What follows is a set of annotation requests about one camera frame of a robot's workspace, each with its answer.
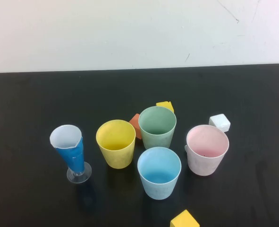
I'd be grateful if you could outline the yellow plastic cup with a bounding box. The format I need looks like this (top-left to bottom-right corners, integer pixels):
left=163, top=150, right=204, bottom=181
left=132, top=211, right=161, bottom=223
left=96, top=119, right=136, bottom=169

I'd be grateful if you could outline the pink plastic cup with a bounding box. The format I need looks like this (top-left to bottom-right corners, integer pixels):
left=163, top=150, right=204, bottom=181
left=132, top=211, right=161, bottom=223
left=184, top=124, right=230, bottom=177

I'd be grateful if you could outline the orange block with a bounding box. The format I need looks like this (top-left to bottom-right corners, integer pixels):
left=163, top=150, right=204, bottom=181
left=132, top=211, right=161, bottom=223
left=129, top=113, right=143, bottom=140

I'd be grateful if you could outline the yellow block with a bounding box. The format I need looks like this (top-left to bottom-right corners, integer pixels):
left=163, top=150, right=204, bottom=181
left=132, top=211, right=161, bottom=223
left=170, top=209, right=201, bottom=227
left=156, top=101, right=175, bottom=114

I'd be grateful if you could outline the green plastic cup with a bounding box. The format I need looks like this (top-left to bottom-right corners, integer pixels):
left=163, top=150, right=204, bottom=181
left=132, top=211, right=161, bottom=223
left=138, top=106, right=177, bottom=150

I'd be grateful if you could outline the light blue plastic cup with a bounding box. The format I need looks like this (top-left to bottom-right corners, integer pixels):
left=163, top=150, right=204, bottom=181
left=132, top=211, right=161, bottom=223
left=137, top=147, right=182, bottom=201

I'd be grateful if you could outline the blue paper wrapped glass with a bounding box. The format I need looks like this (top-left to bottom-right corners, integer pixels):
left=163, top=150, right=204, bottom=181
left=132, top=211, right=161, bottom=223
left=50, top=124, right=93, bottom=184

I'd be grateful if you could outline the white block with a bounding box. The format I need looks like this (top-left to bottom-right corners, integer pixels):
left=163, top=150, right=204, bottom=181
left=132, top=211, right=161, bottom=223
left=209, top=113, right=231, bottom=133

